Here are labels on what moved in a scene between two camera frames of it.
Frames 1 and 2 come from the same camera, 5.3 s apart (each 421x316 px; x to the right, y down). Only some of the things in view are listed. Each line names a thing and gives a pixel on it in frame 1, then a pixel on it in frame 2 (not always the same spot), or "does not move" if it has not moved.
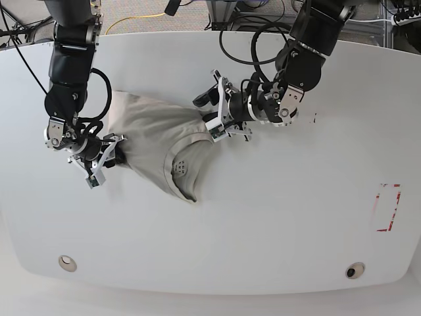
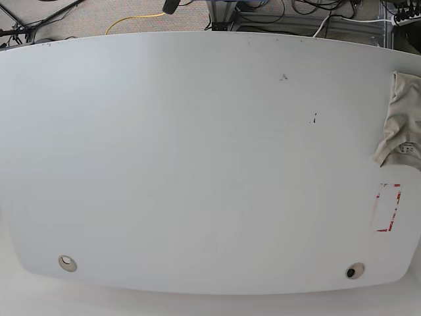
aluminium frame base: x=220 y=12 does not move
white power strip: x=406 y=21 does not move
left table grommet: x=67 y=263 does not move
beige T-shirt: x=168 y=145 → x=402 y=133
